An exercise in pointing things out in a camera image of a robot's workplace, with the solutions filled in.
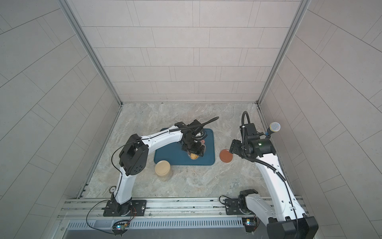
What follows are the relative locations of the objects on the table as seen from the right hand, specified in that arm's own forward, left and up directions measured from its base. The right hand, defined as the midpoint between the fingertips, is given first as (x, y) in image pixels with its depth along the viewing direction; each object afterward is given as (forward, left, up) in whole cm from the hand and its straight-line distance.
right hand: (235, 148), depth 75 cm
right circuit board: (-30, -3, -17) cm, 34 cm away
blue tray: (+4, +32, -12) cm, 35 cm away
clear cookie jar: (0, +21, -7) cm, 22 cm away
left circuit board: (-28, +55, -11) cm, 63 cm away
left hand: (+5, +18, -12) cm, 22 cm away
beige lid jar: (-7, +37, -4) cm, 38 cm away
